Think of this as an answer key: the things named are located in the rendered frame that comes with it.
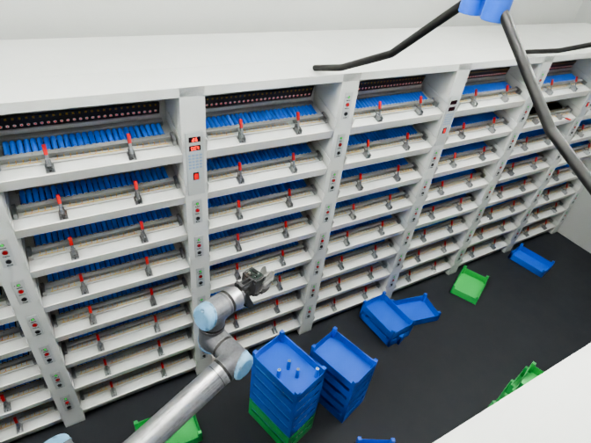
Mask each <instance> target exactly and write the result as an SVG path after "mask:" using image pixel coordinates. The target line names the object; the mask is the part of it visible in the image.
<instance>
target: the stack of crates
mask: <svg viewBox="0 0 591 443"><path fill-rule="evenodd" d="M337 329H338V328H337V327H336V326H334V327H333V328H332V331H331V332H330V333H329V334H328V335H326V336H325V337H324V338H323V339H321V340H320V341H319V342H318V343H317V344H316V345H312V346H311V349H310V357H311V358H313V359H314V360H315V361H316V362H317V363H318V364H319V365H320V366H321V367H322V366H325V367H326V372H325V378H324V382H323V386H322V389H321V393H320V397H319V400H318V401H319V402H320V403H321V404H322V405H323V406H324V407H325V408H326V409H327V410H328V411H330V412H331V414H333V416H334V417H336V418H337V419H338V420H339V421H340V422H341V423H343V422H344V421H345V420H346V419H347V418H348V417H349V416H350V414H351V413H352V412H353V411H354V410H355V409H356V408H357V407H358V406H359V405H360V404H361V402H362V401H363V399H364V397H365V395H366V392H367V389H368V385H369V383H370V381H371V378H372V375H373V373H374V371H375V368H376V364H377V361H378V359H376V358H374V359H371V358H370V357H369V356H368V355H367V354H366V353H365V352H363V351H362V350H361V349H359V348H358V347H357V346H356V345H354V344H353V343H352V342H350V341H349V340H348V339H347V338H345V337H344V336H343V335H341V334H340V333H339V332H338V331H337Z"/></svg>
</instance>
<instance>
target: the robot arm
mask: <svg viewBox="0 0 591 443"><path fill-rule="evenodd" d="M248 270H249V271H248ZM273 280H274V271H269V272H267V271H266V267H265V266H263V267H262V268H261V270H260V272H259V271H257V270H256V269H255V268H252V267H251V268H249V269H247V270H246V271H244V272H243V276H242V280H241V281H236V282H235V284H234V286H228V287H226V288H224V289H223V290H222V291H220V292H219V293H217V294H215V295H213V296H212V297H210V298H209V299H207V300H206V301H204V302H202V303H201V304H199V306H197V307H196V308H195V309H194V311H193V318H194V321H195V323H196V325H197V326H198V327H199V335H198V343H199V347H200V349H201V350H202V351H203V352H204V353H206V354H212V355H213V356H214V357H215V360H214V361H213V362H212V364H211V365H210V366H208V367H207V368H206V369H205V370H204V371H203V372H202V373H200V374H199V375H198V376H197V377H196V378H195V379H194V380H192V381H191V382H190V383H189V384H188V385H187V386H186V387H184V388H183V389H182V390H181V391H180V392H179V393H178V394H177V395H175V396H174V397H173V398H172V399H171V400H170V401H169V402H168V403H167V404H166V405H165V406H164V407H163V408H161V409H160V410H159V411H158V412H157V413H156V414H155V415H153V416H152V417H151V418H150V419H149V420H148V421H147V422H145V423H144V424H143V425H142V426H141V427H140V428H139V429H137V430H136V431H135V432H134V433H133V434H132V435H131V436H129V437H128V438H127V439H126V440H125V441H124V442H123V443H165V442H166V441H167V440H168V439H169V438H170V437H171V436H172V435H173V434H174V433H175V432H176V431H178V430H179V429H180V428H181V427H182V426H183V425H184V424H185V423H186V422H187V421H188V420H189V419H190V418H191V417H193V416H194V415H195V414H196V413H197V412H198V411H199V410H200V409H201V408H202V407H203V406H204V405H205V404H206V403H208V402H209V401H210V400H211V399H212V398H213V397H214V396H215V395H216V394H217V393H218V392H219V391H220V390H221V389H223V388H224V387H225V386H226V385H227V384H228V383H230V382H231V381H232V380H233V379H234V378H235V379H236V380H241V379H242V378H243V377H245V376H246V375H247V374H248V373H249V371H250V370H251V368H252V364H253V357H252V356H251V354H250V353H248V351H247V350H245V349H244V348H243V346H241V345H240V344H239V343H238V342H237V341H236V339H234V338H233V337H232V336H231V335H230V334H229V333H228V332H227V331H226V330H225V329H224V327H225V319H226V318H227V317H228V316H230V315H231V314H233V313H234V312H236V311H237V310H238V309H240V308H242V307H243V306H245V307H247V308H249V309H251V308H252V306H253V305H254V304H253V302H252V300H251V298H250V296H258V295H259V294H263V293H265V292H266V291H267V290H268V289H269V287H270V286H271V284H272V282H273ZM44 443H74V442H73V441H72V438H71V437H70V436H69V435H68V434H66V433H62V434H58V435H56V436H54V437H53V438H51V439H48V440H47V441H46V442H44Z"/></svg>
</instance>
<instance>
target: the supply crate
mask: <svg viewBox="0 0 591 443"><path fill-rule="evenodd" d="M284 334H285V331H284V330H280V334H279V335H278V336H277V337H275V338H274V339H272V340H271V341H270V342H268V343H267V344H266V345H264V346H263V347H262V348H260V349H259V350H258V351H257V350H254V351H253V352H252V357H253V363H254V364H255V365H256V366H257V367H258V368H259V369H260V370H261V371H262V372H263V373H264V374H265V375H266V376H267V377H268V378H269V379H270V380H271V381H272V382H274V383H275V384H276V385H277V386H278V387H279V388H280V389H281V390H282V391H283V392H284V393H285V394H286V395H287V396H288V397H289V398H290V399H291V400H292V401H293V402H294V403H295V404H297V403H298V402H299V401H300V400H301V399H302V398H303V397H304V396H305V395H307V394H308V393H309V392H310V391H311V390H312V389H313V388H314V387H315V386H316V385H317V384H318V383H319V382H321V381H322V380H323V379H324V377H325V372H326V367H325V366H322V367H321V366H320V365H319V364H318V363H317V362H316V361H315V360H314V359H313V358H311V357H310V356H309V355H308V354H307V353H306V352H304V351H303V350H302V349H301V348H300V347H299V346H298V345H296V344H295V343H294V342H293V341H292V340H290V339H289V338H288V337H287V336H286V335H284ZM288 359H291V365H290V369H289V370H287V363H288ZM298 367H299V368H300V374H299V378H297V379H296V378H295V376H296V369H297V368H298ZM316 367H319V372H318V376H317V378H315V377H314V373H315V369H316ZM278 368H280V369H281V378H280V379H279V378H278V377H277V376H276V375H277V369H278Z"/></svg>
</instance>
